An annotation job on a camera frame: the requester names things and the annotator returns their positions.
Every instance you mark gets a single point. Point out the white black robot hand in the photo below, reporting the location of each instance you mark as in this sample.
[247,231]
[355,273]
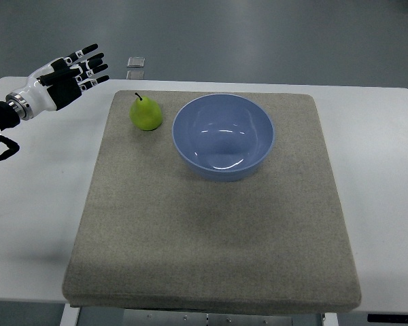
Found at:
[58,83]

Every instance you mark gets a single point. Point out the green pear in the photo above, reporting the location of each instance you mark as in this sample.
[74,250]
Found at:
[145,113]

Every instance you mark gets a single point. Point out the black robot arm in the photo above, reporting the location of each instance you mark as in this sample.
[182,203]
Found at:
[8,119]

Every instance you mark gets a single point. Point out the blue bowl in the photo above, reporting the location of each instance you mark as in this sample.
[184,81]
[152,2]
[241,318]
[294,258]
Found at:
[223,137]

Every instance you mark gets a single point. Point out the lower metal floor plate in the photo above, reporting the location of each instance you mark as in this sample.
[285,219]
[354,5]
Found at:
[135,75]

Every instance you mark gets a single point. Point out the beige fabric mat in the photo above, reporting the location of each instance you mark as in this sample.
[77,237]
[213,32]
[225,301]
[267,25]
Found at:
[154,235]

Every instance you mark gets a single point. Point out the metal table frame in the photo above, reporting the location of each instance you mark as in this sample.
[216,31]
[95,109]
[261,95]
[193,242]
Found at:
[154,317]

